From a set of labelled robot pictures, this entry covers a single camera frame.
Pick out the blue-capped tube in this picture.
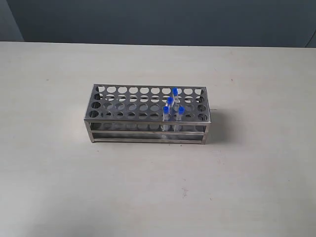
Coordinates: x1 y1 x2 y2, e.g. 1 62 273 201
172 87 180 104
162 106 170 131
166 97 174 115
173 106 185 131

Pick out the stainless steel test tube rack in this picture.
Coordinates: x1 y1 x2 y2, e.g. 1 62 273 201
84 84 211 144

